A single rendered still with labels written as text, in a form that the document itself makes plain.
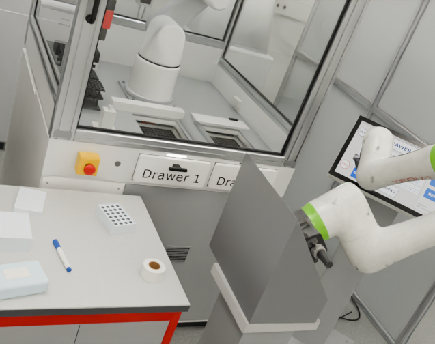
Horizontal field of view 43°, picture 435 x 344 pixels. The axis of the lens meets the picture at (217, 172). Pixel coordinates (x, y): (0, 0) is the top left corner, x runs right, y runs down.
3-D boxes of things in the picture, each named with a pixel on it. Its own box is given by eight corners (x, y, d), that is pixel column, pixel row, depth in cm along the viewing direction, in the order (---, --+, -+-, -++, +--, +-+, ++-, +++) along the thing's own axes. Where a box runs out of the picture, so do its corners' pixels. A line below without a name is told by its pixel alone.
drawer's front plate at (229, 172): (268, 194, 230) (278, 172, 226) (208, 188, 217) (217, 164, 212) (267, 192, 232) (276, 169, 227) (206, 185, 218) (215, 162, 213)
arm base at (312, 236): (326, 285, 157) (345, 275, 157) (310, 247, 150) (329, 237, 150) (291, 240, 180) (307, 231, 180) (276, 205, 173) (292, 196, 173)
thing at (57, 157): (283, 196, 237) (295, 168, 231) (41, 175, 188) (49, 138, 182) (206, 104, 310) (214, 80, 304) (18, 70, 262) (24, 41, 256)
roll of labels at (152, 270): (139, 280, 163) (143, 270, 161) (139, 266, 169) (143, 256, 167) (162, 284, 165) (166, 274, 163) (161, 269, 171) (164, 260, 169)
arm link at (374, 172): (458, 149, 169) (433, 135, 165) (453, 183, 166) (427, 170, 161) (375, 168, 201) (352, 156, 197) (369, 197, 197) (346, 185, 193)
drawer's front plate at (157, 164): (202, 188, 215) (211, 164, 211) (133, 181, 202) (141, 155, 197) (201, 185, 217) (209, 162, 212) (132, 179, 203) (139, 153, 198)
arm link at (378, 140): (399, 125, 191) (367, 119, 193) (393, 157, 188) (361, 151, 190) (391, 140, 205) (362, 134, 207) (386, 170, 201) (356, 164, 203)
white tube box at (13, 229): (29, 252, 158) (32, 238, 155) (-4, 252, 153) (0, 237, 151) (25, 226, 167) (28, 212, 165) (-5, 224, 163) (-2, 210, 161)
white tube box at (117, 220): (133, 232, 184) (136, 223, 182) (111, 235, 178) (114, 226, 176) (116, 211, 191) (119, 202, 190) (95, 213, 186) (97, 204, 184)
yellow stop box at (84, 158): (96, 177, 191) (101, 160, 188) (76, 175, 188) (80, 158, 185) (93, 170, 195) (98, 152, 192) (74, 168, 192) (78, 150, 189)
